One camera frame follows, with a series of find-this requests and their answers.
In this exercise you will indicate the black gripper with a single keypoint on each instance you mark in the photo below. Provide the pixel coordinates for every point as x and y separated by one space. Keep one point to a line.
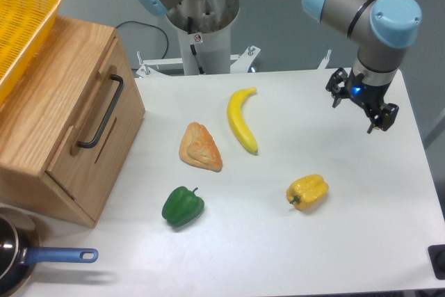
366 89

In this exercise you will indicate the wooden top drawer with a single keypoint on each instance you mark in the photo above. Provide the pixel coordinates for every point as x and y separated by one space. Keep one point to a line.
92 153

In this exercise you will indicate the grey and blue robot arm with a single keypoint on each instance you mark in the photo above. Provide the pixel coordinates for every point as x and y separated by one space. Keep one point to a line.
383 29

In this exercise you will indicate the wooden drawer cabinet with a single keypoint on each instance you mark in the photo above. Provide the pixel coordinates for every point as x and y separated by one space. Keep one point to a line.
39 112

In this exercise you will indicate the yellow bell pepper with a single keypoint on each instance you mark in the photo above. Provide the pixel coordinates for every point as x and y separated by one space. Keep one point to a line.
307 191

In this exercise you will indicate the yellow banana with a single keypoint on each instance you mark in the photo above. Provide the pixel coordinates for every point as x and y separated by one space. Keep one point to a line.
236 120

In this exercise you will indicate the black corner clamp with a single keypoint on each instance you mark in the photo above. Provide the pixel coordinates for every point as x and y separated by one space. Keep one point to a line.
437 258

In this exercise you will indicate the triangular pastry bread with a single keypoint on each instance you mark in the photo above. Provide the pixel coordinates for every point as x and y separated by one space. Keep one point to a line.
198 149

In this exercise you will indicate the green bell pepper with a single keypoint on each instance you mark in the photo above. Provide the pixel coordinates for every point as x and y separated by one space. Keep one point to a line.
182 206

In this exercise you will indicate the yellow plastic basket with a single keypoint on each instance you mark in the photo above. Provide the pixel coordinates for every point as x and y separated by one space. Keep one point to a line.
25 25

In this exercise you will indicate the black pan with blue handle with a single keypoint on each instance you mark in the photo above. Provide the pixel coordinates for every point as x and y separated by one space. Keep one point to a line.
21 251

